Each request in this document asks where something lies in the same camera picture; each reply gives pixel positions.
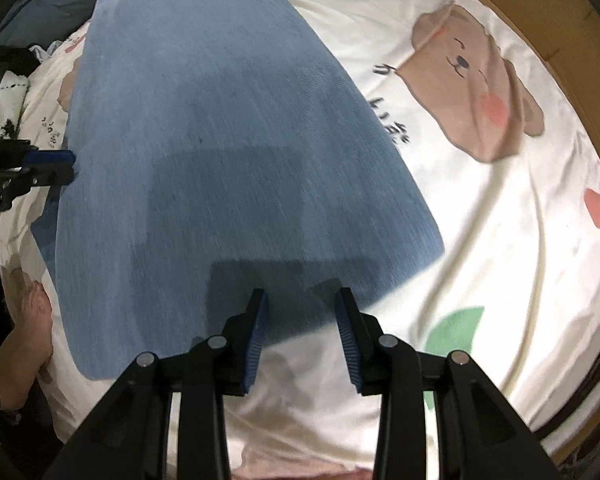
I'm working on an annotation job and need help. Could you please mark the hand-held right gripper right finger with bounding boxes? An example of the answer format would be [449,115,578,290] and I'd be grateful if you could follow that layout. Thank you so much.
[334,287,563,480]

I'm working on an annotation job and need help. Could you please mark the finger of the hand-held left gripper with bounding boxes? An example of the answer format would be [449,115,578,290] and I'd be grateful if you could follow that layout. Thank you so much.
[22,149,77,168]
[30,166,76,187]

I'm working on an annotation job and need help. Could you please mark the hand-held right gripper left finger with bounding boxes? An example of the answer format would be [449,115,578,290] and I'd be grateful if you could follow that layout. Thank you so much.
[42,287,271,480]

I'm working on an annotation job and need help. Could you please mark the light blue denim pants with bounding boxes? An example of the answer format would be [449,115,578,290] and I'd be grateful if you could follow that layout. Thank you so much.
[30,0,445,380]

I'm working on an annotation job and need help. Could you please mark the black and white fluffy garment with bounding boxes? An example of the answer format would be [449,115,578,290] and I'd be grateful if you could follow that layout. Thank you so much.
[0,45,41,141]

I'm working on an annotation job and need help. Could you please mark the white crumpled cloth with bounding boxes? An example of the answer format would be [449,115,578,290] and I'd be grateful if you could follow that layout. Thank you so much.
[27,40,61,63]

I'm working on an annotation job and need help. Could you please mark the person's bare foot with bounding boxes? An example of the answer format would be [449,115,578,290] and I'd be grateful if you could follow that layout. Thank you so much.
[0,280,56,406]

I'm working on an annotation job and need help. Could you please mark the cream bear printed blanket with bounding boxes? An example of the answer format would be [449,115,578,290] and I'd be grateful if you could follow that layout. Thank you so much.
[0,0,600,480]

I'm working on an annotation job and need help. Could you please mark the flattened cardboard box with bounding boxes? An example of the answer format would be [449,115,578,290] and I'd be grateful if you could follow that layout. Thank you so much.
[450,0,600,186]

